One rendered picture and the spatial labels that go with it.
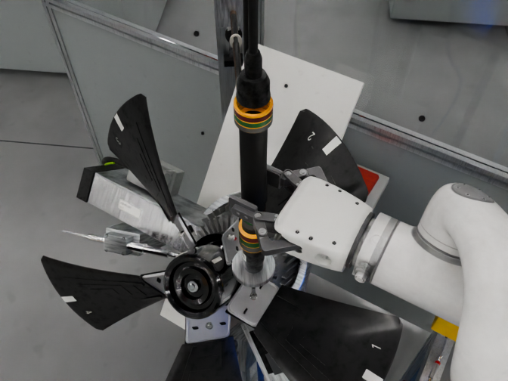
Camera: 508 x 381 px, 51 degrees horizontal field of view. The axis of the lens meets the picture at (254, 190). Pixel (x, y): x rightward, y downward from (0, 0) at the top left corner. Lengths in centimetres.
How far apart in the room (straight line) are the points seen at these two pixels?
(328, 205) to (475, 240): 19
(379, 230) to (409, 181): 100
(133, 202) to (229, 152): 24
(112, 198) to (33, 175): 168
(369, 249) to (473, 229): 13
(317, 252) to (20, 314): 194
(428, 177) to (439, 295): 98
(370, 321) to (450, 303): 36
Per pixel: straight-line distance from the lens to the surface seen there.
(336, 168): 85
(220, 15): 121
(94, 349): 229
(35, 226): 268
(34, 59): 332
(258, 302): 97
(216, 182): 120
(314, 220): 65
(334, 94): 110
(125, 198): 119
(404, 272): 63
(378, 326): 97
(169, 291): 97
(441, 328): 121
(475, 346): 53
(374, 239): 63
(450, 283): 63
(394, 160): 159
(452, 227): 57
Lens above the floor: 206
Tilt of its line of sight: 52 degrees down
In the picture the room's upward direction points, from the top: straight up
